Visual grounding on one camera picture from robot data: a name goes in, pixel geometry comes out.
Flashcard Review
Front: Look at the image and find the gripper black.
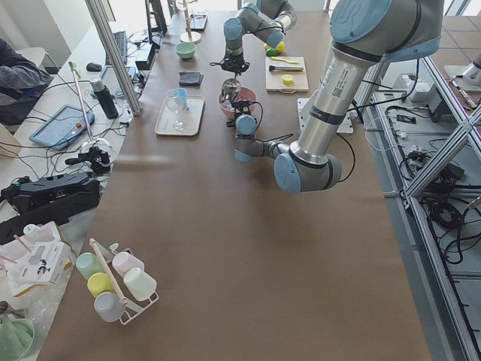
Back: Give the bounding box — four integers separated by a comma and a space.
209, 53, 250, 75
225, 100, 258, 126

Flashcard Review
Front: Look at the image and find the pink bowl of ice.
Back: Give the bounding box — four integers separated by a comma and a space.
219, 87, 257, 120

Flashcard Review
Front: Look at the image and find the steel ice scoop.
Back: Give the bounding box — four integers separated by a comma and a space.
219, 73, 241, 104

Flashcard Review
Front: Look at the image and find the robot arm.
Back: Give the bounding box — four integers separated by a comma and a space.
210, 1, 297, 75
234, 1, 443, 193

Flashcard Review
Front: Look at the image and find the blue cup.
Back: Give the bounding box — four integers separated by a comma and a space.
175, 87, 187, 109

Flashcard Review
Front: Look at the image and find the white cup rack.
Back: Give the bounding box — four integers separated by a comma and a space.
76, 238, 161, 326

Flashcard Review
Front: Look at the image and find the yellow plastic knife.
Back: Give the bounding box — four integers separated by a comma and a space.
271, 56, 299, 64

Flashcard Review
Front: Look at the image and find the green lime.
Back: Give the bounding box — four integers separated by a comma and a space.
265, 48, 278, 57

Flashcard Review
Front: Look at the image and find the yellow lemon lower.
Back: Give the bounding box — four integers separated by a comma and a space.
276, 41, 286, 53

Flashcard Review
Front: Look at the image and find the wooden glass stand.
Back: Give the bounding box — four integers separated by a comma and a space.
175, 0, 201, 44

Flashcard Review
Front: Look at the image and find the grey folded cloth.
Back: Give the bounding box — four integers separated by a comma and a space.
179, 71, 204, 86

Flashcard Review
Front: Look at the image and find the mint green bowl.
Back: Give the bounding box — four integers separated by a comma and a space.
174, 42, 196, 60

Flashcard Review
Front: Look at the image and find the half lemon slice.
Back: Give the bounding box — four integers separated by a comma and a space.
282, 74, 293, 84

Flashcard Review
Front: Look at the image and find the bamboo cutting board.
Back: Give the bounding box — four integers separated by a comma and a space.
265, 56, 309, 93

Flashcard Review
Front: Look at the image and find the cream serving tray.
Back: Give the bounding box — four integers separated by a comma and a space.
154, 95, 204, 136

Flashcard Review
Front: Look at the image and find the clear wine glass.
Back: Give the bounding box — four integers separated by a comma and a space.
165, 89, 185, 131

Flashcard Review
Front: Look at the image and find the black thermos bottle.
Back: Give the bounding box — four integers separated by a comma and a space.
89, 77, 119, 120

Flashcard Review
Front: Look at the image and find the blue teach pendant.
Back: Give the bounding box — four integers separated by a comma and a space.
29, 105, 86, 150

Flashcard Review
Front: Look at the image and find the black equipment case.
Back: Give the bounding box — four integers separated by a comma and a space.
1, 172, 100, 245

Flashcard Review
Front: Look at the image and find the seated person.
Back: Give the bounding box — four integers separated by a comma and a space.
1, 38, 53, 127

